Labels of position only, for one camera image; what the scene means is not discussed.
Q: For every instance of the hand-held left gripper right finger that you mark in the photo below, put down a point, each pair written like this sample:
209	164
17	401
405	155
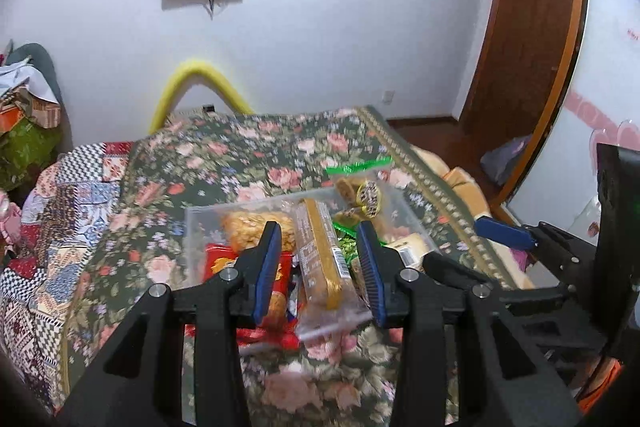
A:
370	267

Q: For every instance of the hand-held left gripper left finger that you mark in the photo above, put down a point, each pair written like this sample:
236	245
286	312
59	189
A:
270	267

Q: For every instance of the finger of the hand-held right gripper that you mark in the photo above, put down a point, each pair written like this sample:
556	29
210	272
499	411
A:
450	269
502	232

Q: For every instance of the clear bag of fried snacks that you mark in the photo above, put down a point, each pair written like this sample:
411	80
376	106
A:
240	227

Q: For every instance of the long golden snack packet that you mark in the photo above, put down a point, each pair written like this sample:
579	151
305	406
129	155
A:
320	257

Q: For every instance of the clear plastic container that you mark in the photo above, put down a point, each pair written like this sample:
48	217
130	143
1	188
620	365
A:
200	227

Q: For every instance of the green foil wrapper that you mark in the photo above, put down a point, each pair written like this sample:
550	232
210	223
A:
347	244

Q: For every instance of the white and yellow snack packet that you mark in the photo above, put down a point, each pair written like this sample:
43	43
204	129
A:
407	249

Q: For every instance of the red snack packet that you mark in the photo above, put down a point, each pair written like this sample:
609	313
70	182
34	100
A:
217	262

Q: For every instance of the beige plush blanket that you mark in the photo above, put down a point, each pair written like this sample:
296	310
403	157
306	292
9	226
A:
465	182

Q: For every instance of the green-edged clear snack packet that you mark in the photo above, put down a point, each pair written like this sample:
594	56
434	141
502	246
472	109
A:
367	197

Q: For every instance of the grey-purple bag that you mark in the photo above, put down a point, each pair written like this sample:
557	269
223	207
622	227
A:
507	159

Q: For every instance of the floral blanket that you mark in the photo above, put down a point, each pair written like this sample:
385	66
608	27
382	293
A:
225	157

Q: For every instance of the orange garment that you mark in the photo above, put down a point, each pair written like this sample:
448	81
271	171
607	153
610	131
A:
600	382

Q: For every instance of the white cabinet door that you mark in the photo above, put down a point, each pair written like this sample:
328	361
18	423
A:
610	32

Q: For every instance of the wooden door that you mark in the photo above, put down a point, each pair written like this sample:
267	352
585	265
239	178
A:
530	32

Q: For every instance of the yellow foam tube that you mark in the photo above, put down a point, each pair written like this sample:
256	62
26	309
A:
200	69

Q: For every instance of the patchwork quilt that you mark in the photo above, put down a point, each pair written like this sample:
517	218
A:
60	217

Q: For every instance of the pink toy figure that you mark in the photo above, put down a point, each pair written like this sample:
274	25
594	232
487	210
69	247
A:
9	219

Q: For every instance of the pile of folded cloths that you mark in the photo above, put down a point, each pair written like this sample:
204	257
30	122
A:
22	132

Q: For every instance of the grey chair back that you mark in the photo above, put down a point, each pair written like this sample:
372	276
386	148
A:
42	62

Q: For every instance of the white wall socket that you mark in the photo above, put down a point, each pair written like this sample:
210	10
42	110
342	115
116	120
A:
388	97

